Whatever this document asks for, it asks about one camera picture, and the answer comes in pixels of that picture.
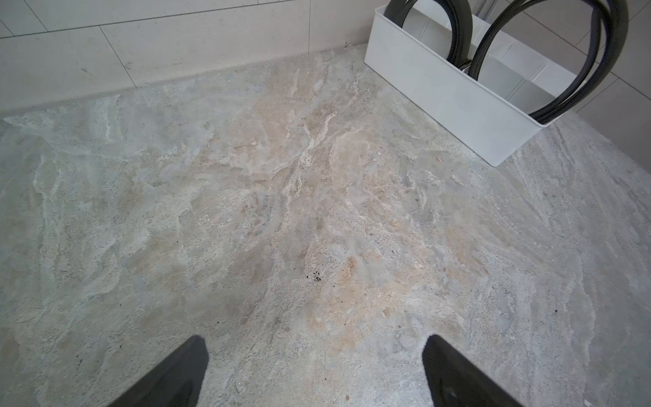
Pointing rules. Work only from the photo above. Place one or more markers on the white compartment storage box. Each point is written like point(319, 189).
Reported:
point(490, 115)

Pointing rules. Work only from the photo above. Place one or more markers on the black belt with silver buckle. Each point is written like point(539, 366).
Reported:
point(608, 35)

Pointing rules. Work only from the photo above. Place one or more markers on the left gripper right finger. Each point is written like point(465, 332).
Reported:
point(453, 380)

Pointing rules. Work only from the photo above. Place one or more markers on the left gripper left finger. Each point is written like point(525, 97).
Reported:
point(175, 381)

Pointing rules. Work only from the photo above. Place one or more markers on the long black belt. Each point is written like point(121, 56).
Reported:
point(460, 18)

